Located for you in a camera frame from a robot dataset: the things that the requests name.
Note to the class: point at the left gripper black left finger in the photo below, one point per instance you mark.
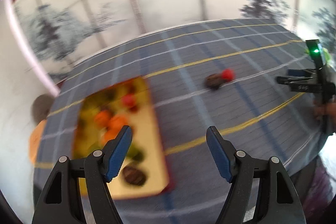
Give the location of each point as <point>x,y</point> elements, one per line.
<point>60,199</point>

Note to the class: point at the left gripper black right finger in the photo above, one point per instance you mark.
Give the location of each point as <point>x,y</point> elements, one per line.
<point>277,200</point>

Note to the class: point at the smooth orange fruit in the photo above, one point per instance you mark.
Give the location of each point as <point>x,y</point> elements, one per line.
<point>115,125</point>

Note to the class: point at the red tomato fruit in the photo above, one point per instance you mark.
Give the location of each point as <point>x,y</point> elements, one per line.
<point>129,101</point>

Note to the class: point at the orange tangerine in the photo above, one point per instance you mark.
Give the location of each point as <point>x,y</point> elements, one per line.
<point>102,118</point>

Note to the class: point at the person hand on gripper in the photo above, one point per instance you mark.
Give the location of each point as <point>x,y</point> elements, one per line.
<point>328,109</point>

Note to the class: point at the orange round cushion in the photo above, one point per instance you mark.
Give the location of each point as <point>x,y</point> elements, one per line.
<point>35,140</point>

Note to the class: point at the green fruit with stem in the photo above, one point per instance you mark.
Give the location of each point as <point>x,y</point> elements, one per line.
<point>135,153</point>

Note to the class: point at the grey plaid tablecloth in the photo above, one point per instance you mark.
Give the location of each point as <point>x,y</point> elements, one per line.
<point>254,112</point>

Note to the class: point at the gold and red toffee tin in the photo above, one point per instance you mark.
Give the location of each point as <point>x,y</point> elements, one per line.
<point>143,122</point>

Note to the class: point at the dark brown passion fruit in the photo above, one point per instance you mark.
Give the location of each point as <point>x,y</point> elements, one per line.
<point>214,81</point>

